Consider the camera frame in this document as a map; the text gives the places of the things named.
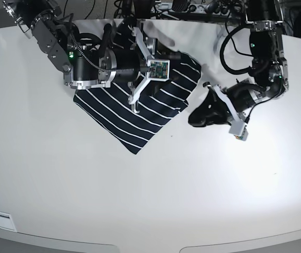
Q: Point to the navy white striped T-shirt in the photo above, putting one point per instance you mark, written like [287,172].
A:
[110,109]

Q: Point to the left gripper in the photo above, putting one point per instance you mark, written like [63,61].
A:
[228,105]

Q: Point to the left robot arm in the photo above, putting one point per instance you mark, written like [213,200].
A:
[264,20]

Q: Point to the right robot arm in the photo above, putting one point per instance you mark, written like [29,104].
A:
[86,61]

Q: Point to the black cable clutter background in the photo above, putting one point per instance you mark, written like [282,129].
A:
[286,12]

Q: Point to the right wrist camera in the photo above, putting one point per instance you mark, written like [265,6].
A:
[158,69]

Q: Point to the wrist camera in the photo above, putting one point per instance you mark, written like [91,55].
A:
[158,69]
[238,130]

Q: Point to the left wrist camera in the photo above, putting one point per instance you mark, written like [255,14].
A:
[238,130]

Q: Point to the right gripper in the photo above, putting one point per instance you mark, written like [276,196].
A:
[133,59]

